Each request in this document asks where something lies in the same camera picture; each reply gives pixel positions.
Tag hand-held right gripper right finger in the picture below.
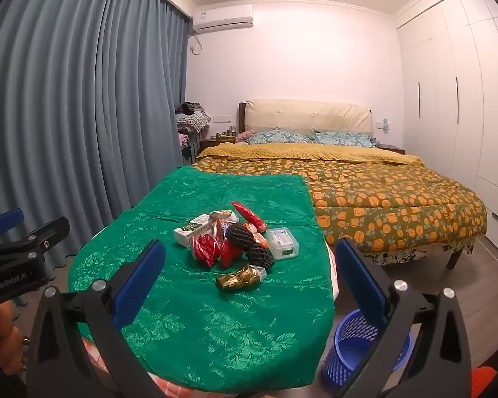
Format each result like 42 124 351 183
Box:
335 237 474 398

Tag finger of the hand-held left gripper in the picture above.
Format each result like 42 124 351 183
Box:
0 216 71 258
0 208 25 241

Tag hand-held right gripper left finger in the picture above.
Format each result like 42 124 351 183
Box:
27 239 167 398

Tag blue plastic basket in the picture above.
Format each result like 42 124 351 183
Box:
320 309 411 390

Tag white green box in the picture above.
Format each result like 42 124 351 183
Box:
173 214 210 248

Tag red plastic bag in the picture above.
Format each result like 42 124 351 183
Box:
191 234 243 269

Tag clear plastic box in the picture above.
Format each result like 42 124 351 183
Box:
266 227 299 260

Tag orange snack packet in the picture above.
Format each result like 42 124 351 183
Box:
213 219 234 244

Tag gold packet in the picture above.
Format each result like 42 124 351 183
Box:
216 264 267 293

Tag black foam net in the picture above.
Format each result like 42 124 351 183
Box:
244 242 272 265
226 223 258 250

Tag pale snack packet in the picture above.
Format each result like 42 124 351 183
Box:
209 211 239 225

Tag long red packet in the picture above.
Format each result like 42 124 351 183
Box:
231 201 267 233

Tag person's left hand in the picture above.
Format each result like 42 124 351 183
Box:
0 300 28 382

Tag green patterned cloth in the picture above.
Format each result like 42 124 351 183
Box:
68 165 337 394

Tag floral bed skirt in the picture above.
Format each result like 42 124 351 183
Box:
365 236 476 267

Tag bed with orange-patterned cover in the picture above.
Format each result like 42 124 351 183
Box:
191 155 488 253

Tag pink striped cloth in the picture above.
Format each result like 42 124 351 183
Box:
80 244 342 398

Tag grey blue curtain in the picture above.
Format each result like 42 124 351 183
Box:
0 0 192 270

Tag yellow textured blanket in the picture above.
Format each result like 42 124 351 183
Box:
197 142 424 166

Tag teal patterned pillow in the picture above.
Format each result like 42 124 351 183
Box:
312 131 374 149
246 129 312 146

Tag orange pants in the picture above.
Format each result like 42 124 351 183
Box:
471 367 498 398

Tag pile of clothes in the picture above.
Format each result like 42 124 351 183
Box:
175 101 212 150

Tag cream padded headboard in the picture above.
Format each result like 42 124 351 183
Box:
238 99 376 142

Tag white wardrobe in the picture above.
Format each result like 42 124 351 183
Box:
396 0 498 278

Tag white air conditioner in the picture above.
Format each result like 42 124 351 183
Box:
192 4 254 33

